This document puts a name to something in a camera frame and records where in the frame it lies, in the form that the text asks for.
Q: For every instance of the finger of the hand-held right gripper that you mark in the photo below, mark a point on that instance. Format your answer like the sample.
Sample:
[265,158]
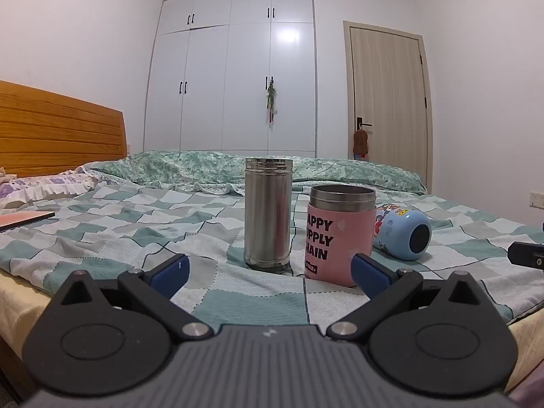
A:
[525,255]

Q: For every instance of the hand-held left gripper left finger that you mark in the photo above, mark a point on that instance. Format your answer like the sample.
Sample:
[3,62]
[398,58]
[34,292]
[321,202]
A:
[170,275]

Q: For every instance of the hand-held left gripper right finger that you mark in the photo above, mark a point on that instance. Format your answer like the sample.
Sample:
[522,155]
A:
[370,275]

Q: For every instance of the blue cartoon print cup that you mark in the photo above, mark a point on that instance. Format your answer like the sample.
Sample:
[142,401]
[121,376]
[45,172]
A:
[399,233]

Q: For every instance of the pink steel-rimmed cup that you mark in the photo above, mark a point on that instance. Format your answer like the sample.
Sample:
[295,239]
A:
[335,242]

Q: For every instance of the tall stainless steel cup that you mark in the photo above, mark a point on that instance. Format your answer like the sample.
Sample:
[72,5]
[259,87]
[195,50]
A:
[267,216]

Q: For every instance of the green checkered blanket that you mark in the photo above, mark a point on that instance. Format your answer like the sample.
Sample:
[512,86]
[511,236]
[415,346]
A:
[127,238]

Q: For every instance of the green floral quilt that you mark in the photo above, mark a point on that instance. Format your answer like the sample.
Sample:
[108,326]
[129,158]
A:
[191,168]

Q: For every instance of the purple floral pillow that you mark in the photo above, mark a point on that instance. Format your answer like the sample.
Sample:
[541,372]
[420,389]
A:
[46,187]

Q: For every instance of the red flat book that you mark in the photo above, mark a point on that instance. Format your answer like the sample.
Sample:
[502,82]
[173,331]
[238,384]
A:
[21,219]

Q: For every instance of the beige wooden door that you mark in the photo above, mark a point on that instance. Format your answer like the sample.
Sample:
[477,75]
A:
[389,106]

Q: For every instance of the wooden headboard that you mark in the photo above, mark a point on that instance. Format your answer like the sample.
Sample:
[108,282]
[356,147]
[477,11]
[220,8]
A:
[55,131]

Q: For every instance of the green hanging ornament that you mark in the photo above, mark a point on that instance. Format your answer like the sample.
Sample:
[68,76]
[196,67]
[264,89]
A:
[270,97]

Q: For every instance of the white wardrobe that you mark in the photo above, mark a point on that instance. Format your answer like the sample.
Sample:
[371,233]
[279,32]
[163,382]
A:
[229,72]

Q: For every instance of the wall socket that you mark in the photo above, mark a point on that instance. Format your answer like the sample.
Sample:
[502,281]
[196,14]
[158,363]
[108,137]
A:
[536,200]

